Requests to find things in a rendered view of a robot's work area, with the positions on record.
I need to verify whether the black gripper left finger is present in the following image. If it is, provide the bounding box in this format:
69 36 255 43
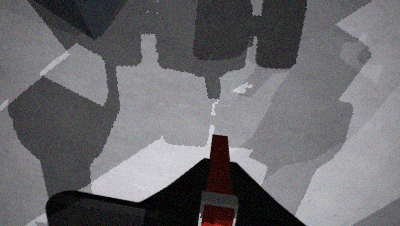
45 158 211 226

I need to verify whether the red peg with white band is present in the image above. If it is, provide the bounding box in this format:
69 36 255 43
198 134 238 226

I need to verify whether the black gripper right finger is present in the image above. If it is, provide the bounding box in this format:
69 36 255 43
229 162 306 226

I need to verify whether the grey sloped panel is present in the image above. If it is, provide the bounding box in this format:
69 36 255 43
35 0 120 40

